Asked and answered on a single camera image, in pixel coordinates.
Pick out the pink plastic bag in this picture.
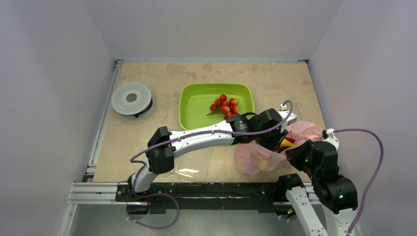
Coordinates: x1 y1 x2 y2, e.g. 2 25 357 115
235 121 323 176

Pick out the yellow fake banana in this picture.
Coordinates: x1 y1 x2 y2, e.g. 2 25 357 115
258 138 295 172

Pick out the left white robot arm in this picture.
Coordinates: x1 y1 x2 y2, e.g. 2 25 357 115
127 109 297 201

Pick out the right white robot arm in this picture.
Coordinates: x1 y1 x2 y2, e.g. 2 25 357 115
276 140 358 236

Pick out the red fake apple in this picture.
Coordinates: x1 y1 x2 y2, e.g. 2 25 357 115
277 137 295 153

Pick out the red fake cherry bunch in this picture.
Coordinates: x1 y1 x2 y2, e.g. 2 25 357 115
206 94 239 120

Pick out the green plastic tray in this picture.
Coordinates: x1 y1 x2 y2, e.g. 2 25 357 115
179 83 255 130

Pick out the clear screw organizer box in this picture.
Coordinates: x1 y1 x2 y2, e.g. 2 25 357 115
174 147 214 182

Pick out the grey filament spool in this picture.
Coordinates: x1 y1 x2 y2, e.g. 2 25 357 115
111 82 153 121

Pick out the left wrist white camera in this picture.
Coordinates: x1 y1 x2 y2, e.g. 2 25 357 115
278 104 298 127

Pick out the wrist white camera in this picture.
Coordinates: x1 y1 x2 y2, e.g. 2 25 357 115
278 104 298 127
322 128 339 150

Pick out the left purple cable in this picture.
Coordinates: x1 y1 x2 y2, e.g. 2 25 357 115
129 100 295 196

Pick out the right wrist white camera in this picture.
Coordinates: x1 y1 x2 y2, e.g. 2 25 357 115
322 128 339 150

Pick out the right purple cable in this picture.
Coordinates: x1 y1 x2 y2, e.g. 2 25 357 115
332 128 385 236

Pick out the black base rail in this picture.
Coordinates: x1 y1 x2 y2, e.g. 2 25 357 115
115 182 295 215

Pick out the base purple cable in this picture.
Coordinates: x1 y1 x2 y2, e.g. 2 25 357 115
125 191 180 229

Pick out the aluminium frame rail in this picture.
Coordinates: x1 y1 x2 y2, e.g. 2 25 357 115
67 59 124 205

